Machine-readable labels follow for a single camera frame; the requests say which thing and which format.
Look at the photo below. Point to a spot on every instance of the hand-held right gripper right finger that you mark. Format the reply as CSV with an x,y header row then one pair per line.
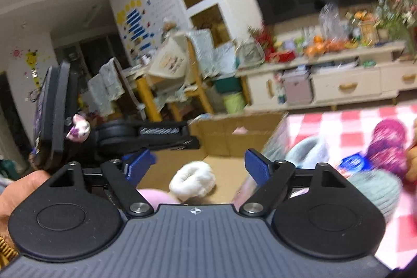
x,y
259,167

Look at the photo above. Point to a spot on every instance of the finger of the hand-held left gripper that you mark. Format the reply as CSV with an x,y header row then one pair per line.
x,y
159,130
176,143

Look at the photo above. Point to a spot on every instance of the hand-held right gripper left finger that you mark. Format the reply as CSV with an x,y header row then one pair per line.
x,y
138,165

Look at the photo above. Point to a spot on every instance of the cardboard box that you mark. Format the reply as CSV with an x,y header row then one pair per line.
x,y
224,138

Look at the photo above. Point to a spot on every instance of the teal sock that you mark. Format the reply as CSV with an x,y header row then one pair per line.
x,y
378,196

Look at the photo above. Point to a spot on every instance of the person's left hand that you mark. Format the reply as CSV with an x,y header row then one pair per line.
x,y
19,196

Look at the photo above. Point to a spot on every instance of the white pink plush charm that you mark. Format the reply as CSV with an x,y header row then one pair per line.
x,y
78,129

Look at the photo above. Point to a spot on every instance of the dark chair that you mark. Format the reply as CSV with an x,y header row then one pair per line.
x,y
127,92

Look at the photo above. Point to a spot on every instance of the wooden chair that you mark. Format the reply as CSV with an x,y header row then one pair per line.
x,y
198,86

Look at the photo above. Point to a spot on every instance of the light green trash can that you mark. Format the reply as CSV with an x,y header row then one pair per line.
x,y
234,103

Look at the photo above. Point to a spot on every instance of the beige printed tote bag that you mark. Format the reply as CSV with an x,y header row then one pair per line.
x,y
169,61

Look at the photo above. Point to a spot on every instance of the dark green bin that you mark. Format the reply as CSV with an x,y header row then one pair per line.
x,y
228,85

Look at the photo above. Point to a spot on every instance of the red white checkered tablecloth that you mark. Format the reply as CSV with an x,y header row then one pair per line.
x,y
325,125

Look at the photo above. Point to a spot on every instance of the pink storage box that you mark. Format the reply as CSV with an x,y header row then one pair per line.
x,y
297,89

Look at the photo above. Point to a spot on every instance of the white lace chair cover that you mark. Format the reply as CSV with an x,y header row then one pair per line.
x,y
202,50

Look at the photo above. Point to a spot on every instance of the blue printed packet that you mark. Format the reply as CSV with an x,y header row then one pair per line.
x,y
355,164

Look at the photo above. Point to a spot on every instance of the flat red box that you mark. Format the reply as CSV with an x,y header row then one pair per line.
x,y
281,55

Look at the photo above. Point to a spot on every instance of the glass electric kettle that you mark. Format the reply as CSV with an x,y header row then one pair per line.
x,y
249,53

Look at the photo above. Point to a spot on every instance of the cream television cabinet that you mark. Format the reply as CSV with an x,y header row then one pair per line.
x,y
342,87

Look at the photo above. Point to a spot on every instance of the red berry branch decoration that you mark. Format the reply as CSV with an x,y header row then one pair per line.
x,y
262,42

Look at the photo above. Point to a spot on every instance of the magenta purple yarn ball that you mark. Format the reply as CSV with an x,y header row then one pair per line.
x,y
387,147

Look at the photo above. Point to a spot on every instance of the pile of oranges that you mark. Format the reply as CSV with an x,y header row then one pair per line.
x,y
324,46

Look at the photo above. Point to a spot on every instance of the clear plastic bag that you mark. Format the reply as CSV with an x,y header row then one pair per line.
x,y
329,20

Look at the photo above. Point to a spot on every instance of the pink flower bouquet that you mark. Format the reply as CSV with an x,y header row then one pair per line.
x,y
395,11

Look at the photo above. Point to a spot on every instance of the giraffe wall sticker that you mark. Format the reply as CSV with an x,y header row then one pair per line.
x,y
32,69

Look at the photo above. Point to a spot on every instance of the wall poster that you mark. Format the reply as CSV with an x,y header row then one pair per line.
x,y
140,20

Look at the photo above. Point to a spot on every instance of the small picture frame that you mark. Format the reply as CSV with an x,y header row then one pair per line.
x,y
368,32

